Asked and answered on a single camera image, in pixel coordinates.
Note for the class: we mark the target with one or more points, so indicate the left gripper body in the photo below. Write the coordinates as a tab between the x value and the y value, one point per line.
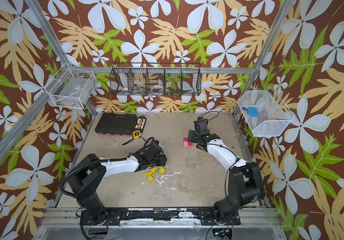
161	161

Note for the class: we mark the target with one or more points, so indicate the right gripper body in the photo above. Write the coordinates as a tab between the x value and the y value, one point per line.
194	136

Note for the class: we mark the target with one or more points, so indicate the yellow-green cube block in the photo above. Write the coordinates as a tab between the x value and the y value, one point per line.
162	170

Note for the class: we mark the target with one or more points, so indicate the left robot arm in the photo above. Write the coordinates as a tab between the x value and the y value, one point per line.
82	181

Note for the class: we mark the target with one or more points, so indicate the yellow arch block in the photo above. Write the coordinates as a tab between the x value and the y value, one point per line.
153	170

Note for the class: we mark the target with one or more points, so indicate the yellow cube block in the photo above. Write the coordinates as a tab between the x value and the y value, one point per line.
150	179

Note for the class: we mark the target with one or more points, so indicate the yellow tape measure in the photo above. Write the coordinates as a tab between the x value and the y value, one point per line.
137	134

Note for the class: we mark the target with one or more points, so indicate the black tool case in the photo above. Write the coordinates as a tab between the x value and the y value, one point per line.
116	124

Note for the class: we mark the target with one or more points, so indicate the blue object in basket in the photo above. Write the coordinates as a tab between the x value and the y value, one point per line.
251	111

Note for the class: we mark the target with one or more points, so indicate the white mesh basket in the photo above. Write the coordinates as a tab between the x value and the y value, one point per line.
274	115

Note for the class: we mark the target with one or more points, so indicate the electronics board with led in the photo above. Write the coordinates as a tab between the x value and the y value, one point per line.
222	234

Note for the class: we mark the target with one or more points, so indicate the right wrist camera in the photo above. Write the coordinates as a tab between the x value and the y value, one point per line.
201	126

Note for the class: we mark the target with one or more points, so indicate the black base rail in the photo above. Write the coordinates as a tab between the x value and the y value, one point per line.
200	216

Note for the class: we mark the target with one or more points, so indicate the black wire basket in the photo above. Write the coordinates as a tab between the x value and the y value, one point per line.
158	79

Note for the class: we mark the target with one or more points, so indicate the white wire basket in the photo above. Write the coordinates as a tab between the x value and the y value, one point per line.
71	87

